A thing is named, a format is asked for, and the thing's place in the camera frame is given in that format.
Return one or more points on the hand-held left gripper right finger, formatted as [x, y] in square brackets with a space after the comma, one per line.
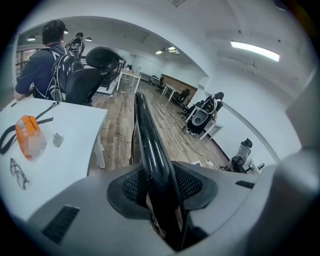
[220, 197]

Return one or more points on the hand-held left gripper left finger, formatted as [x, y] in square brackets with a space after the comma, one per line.
[100, 212]

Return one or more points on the plastic-wrapped black office chair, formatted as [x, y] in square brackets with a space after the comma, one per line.
[243, 150]

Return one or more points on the black mesh office chair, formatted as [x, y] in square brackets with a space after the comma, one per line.
[82, 85]

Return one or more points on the white power adapter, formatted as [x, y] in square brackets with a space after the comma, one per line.
[208, 163]

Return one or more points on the small white table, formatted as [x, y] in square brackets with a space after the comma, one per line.
[216, 125]

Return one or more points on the small grey item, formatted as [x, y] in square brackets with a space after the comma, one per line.
[58, 139]

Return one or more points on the black-framed glasses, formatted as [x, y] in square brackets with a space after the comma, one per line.
[15, 166]

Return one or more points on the orange box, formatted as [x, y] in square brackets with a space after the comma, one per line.
[25, 135]

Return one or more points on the wooden partition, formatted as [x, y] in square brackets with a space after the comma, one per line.
[180, 83]

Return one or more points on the white office desk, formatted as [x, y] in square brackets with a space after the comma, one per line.
[170, 87]
[150, 77]

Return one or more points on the black railing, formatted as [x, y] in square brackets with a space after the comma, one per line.
[113, 75]

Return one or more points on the wood-top white table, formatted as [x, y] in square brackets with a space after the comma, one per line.
[130, 73]

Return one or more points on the long ceiling light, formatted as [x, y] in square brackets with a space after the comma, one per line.
[255, 51]

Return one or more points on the pair of ceiling lights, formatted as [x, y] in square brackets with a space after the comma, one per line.
[158, 52]

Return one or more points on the dark pendant lamp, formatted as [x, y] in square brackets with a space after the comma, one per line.
[31, 38]
[88, 39]
[65, 31]

